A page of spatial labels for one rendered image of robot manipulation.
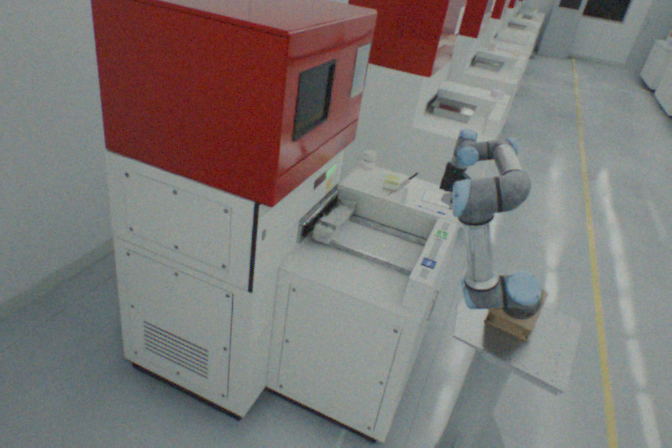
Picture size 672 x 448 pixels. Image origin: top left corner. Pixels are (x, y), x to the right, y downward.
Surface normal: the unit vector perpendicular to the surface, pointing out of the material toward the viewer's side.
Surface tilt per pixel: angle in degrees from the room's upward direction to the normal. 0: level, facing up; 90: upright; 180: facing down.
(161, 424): 0
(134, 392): 0
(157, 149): 90
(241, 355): 90
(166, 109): 90
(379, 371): 90
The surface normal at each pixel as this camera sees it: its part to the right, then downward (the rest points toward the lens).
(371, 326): -0.40, 0.40
